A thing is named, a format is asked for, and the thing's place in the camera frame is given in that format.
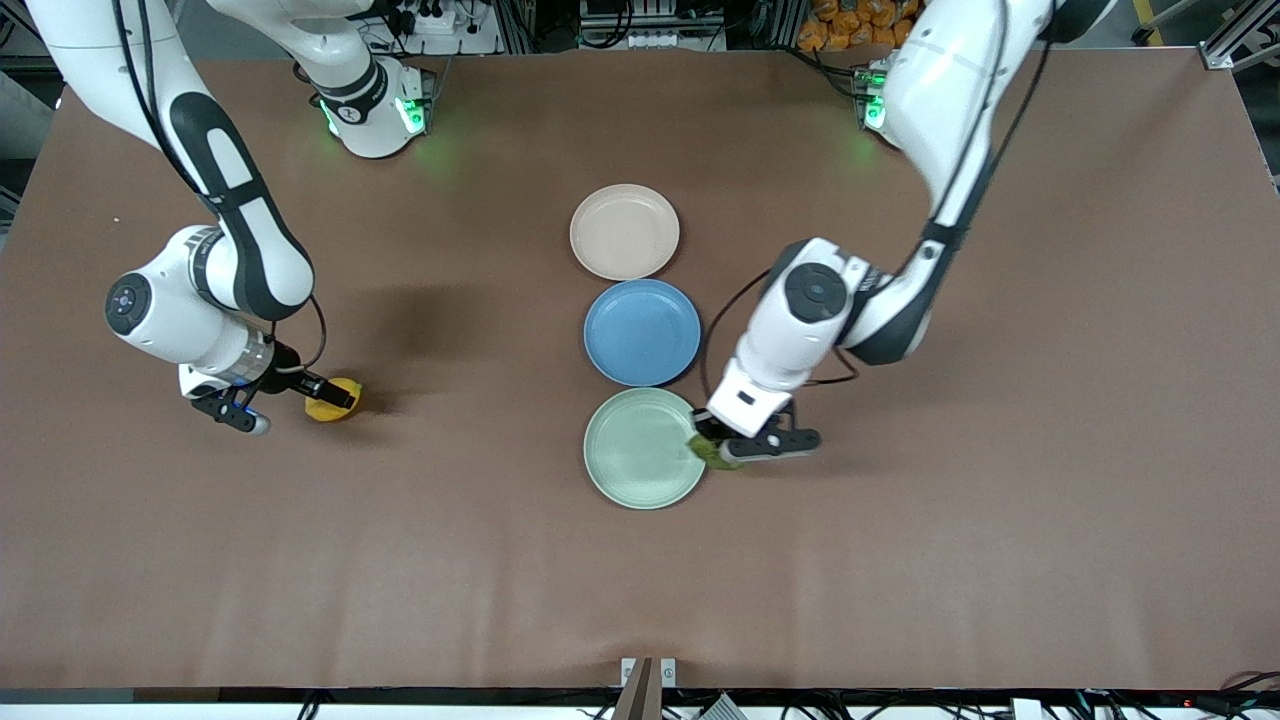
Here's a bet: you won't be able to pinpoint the blue round plate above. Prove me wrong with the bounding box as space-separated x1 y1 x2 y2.
583 278 703 388

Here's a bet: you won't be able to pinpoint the bag of orange snacks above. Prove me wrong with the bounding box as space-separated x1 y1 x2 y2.
797 0 923 53

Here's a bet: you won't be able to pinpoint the green lettuce leaf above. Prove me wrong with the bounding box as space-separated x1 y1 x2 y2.
687 432 746 472

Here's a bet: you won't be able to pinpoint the pink round plate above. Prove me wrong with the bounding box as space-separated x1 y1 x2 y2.
569 184 681 282

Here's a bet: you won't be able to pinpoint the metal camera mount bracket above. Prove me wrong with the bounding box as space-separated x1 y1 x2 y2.
612 656 679 720

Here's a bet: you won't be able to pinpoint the pale green round plate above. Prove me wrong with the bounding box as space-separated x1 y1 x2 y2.
583 387 709 511

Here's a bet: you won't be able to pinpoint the aluminium frame profile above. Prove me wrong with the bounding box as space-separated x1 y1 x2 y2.
1198 0 1280 71

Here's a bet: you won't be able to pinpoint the brown table cover mat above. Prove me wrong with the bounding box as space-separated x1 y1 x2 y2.
0 50 1280 693

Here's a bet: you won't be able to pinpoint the yellow lemon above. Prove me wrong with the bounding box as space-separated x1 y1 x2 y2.
305 377 364 424

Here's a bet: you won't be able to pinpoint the white power strip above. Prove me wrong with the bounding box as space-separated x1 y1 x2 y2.
392 0 463 37

